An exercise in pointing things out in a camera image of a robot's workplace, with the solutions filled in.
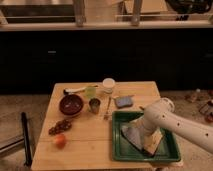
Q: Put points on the bunch of red grapes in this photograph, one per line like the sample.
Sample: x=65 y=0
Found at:
x=60 y=127

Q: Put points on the blue sponge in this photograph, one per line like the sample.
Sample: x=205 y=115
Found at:
x=124 y=101

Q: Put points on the black stand bar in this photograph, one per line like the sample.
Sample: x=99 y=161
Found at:
x=27 y=146

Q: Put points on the green plastic tray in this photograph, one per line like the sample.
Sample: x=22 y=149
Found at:
x=128 y=144

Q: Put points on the grey towel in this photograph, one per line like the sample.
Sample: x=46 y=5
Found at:
x=132 y=133

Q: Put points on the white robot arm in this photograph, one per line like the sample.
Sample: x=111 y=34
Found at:
x=161 y=114

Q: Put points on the orange peach fruit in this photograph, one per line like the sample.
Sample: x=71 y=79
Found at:
x=59 y=140

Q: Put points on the white handled spatula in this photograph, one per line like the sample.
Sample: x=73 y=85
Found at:
x=68 y=91

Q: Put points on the metal cup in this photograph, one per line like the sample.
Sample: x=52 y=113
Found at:
x=94 y=105

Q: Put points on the wooden block brush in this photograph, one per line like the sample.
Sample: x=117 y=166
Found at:
x=152 y=142

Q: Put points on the light green cup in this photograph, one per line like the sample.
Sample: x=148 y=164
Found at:
x=90 y=92

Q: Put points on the dark red bowl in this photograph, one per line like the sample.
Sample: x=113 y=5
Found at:
x=71 y=104

